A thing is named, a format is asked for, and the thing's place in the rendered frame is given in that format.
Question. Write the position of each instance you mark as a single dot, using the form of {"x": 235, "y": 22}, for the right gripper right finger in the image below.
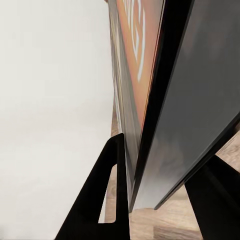
{"x": 214, "y": 193}

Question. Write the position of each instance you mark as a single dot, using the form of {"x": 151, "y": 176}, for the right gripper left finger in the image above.
{"x": 82, "y": 222}

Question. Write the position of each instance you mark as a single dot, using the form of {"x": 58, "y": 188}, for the hardback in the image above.
{"x": 176, "y": 78}

